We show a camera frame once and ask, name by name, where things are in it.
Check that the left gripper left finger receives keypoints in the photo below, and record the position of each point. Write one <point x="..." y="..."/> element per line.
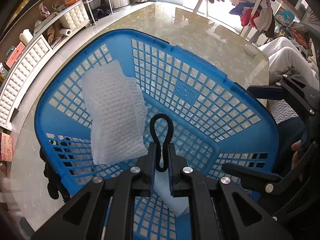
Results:
<point x="103" y="208"/>

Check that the white tufted tv cabinet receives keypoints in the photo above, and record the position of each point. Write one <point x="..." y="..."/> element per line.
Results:
<point x="34" y="57"/>

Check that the pink drawer box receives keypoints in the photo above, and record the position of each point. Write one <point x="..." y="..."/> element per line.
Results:
<point x="13" y="53"/>

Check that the blue plastic laundry basket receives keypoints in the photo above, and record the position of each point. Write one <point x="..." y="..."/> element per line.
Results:
<point x="210" y="120"/>

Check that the black soft gloves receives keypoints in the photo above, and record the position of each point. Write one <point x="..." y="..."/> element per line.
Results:
<point x="54" y="186"/>

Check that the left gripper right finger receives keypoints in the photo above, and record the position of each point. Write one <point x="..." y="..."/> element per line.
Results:
<point x="219" y="209"/>

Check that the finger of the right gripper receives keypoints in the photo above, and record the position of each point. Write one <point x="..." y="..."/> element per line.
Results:
<point x="250" y="178"/>
<point x="266" y="92"/>

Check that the white foam wrap sheet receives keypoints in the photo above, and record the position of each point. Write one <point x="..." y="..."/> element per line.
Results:
<point x="118" y="111"/>

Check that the white paper towel roll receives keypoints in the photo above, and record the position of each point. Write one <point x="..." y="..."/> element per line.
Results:
<point x="65" y="32"/>

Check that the orange cardboard box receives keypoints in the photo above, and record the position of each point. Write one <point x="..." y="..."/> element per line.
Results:
<point x="7" y="147"/>

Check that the white plastic jug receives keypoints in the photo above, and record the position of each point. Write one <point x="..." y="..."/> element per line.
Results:
<point x="25" y="36"/>

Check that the white sponge block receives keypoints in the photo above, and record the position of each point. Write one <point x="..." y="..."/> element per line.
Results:
<point x="178" y="206"/>

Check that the clothes drying rack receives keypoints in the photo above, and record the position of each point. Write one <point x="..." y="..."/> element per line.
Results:
<point x="258" y="14"/>

